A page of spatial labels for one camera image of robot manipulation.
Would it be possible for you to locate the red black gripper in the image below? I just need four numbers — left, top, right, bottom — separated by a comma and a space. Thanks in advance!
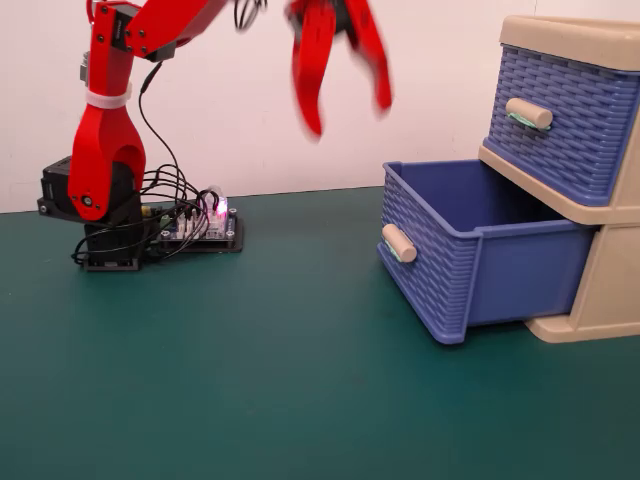
284, 0, 394, 140

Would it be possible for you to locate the green table mat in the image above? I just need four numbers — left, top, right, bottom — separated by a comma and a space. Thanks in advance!
0, 185, 640, 480

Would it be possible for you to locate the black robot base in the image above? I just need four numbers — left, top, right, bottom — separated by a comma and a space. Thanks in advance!
37, 157, 154, 274

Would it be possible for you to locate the blue wicker drawer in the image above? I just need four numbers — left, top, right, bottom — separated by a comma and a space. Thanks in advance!
482, 43, 640, 207
375, 159, 599, 346

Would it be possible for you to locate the black arm motor cable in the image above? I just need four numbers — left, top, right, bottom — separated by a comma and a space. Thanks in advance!
137, 59, 184, 201

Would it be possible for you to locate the beige plastic drawer cabinet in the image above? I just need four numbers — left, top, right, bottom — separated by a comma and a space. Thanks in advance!
477, 14, 640, 345

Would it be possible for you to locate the black tangled wire bundle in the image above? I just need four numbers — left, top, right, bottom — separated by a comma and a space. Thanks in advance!
72, 164, 236, 266

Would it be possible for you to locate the controller circuit board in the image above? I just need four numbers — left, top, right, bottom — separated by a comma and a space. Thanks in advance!
149, 187, 246, 254

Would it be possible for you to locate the white zip tie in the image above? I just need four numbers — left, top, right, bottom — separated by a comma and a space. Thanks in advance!
83, 83, 134, 109

